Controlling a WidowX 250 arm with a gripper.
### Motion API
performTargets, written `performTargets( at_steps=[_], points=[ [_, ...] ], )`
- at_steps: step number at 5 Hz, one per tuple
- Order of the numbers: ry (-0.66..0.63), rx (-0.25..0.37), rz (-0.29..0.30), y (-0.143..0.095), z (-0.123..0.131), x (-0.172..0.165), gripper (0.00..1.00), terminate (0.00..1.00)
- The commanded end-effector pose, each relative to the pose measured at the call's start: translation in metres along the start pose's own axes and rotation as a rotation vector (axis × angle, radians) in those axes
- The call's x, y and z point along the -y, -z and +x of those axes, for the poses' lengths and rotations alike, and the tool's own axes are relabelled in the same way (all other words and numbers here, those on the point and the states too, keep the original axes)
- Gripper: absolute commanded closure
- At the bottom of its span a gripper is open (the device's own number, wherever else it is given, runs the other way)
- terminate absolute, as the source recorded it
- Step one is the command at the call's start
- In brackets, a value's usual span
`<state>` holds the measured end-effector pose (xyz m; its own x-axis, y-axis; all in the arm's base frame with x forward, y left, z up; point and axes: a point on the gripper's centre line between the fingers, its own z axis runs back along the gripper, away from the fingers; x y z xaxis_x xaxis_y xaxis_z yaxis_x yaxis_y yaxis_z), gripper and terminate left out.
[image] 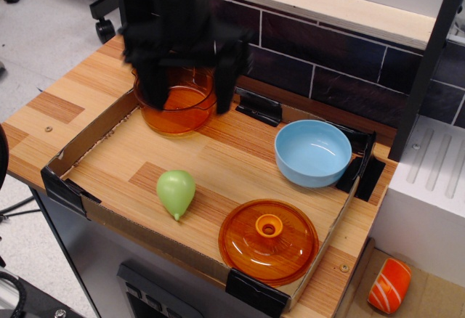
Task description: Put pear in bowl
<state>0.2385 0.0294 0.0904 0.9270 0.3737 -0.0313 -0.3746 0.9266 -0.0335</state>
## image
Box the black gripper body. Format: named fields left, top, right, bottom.
left=118, top=0, right=255, bottom=70

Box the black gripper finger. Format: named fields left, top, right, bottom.
left=132, top=56, right=169, bottom=110
left=214, top=44, right=251, bottom=115

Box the green toy pear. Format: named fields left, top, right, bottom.
left=156, top=170, right=196, bottom=221

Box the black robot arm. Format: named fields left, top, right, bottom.
left=122, top=0, right=253, bottom=114

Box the light blue bowl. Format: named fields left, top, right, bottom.
left=274, top=120, right=352, bottom=188

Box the orange transparent pot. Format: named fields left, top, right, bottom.
left=132, top=67, right=217, bottom=136

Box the black chair caster wheel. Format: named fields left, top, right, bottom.
left=95, top=18, right=116, bottom=44

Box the cardboard fence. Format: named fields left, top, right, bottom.
left=40, top=56, right=387, bottom=314

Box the orange transparent pot lid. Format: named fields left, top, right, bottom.
left=218, top=200, right=319, bottom=287

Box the black oven control panel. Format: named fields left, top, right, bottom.
left=117, top=264, right=203, bottom=318

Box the white toy sink drainboard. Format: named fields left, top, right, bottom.
left=389, top=116, right=464, bottom=218

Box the orange salmon sushi toy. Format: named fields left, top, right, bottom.
left=367, top=258, right=412, bottom=314

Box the black cable bottom left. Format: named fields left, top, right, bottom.
left=0, top=196, right=36, bottom=224

